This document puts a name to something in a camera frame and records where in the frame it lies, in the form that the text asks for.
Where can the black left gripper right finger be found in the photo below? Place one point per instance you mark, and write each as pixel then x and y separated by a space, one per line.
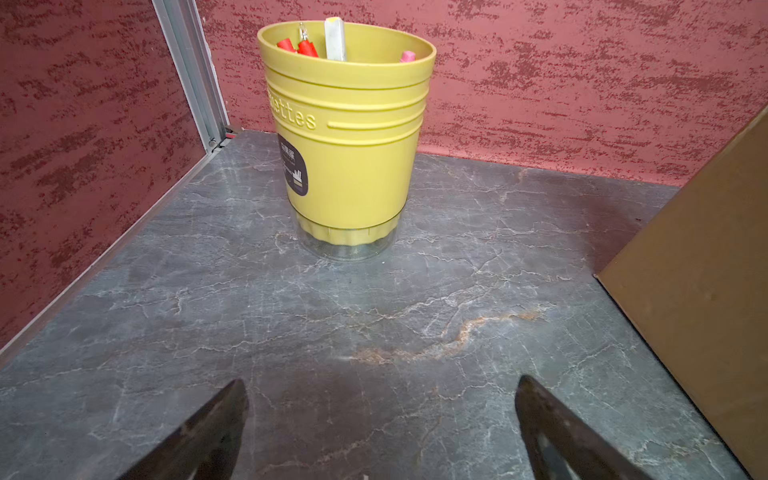
pixel 559 444

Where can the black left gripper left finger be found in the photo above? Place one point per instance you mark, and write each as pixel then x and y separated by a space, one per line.
pixel 205 446

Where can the brown cardboard express box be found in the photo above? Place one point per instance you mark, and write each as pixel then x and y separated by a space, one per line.
pixel 693 283

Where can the yellow-green pen holder cup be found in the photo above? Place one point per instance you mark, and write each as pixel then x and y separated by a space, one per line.
pixel 347 131

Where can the red marker in cup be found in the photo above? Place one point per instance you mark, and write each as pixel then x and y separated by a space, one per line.
pixel 305 46

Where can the pink marker in cup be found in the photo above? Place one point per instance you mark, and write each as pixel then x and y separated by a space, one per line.
pixel 407 57

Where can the aluminium corner post left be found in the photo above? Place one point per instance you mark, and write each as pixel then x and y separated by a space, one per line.
pixel 182 27

